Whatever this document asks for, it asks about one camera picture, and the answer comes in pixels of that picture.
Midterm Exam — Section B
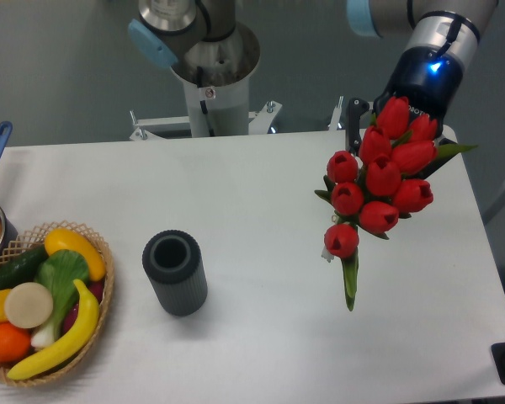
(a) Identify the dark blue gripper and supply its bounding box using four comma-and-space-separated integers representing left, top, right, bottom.
346, 46, 464, 179

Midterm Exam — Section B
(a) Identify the red tulip bouquet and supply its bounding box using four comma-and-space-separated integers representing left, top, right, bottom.
316, 97, 473, 311

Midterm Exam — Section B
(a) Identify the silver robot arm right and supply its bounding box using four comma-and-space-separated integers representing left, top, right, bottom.
347, 1, 498, 146

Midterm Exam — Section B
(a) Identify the dark grey ribbed vase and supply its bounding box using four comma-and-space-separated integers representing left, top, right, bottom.
142, 230, 208, 316

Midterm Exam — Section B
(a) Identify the purple red vegetable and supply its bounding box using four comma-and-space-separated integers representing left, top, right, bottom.
61, 279, 104, 334

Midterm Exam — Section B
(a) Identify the yellow banana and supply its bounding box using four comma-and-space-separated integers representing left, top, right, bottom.
7, 279, 99, 380

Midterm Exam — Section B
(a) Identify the green bok choy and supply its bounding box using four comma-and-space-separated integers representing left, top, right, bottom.
31, 250, 89, 350

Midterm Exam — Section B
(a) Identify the woven wicker basket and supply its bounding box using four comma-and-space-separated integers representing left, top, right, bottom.
0, 221, 114, 387

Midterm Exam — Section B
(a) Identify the green cucumber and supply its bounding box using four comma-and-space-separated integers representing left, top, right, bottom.
0, 245, 48, 290

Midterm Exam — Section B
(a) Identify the beige round disc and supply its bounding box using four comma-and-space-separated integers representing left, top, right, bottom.
4, 282, 54, 329

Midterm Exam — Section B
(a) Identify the orange fruit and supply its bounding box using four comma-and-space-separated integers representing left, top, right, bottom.
0, 322, 31, 364

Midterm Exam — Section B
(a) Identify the white metal mounting frame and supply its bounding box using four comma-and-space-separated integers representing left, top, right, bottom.
128, 77, 346, 142

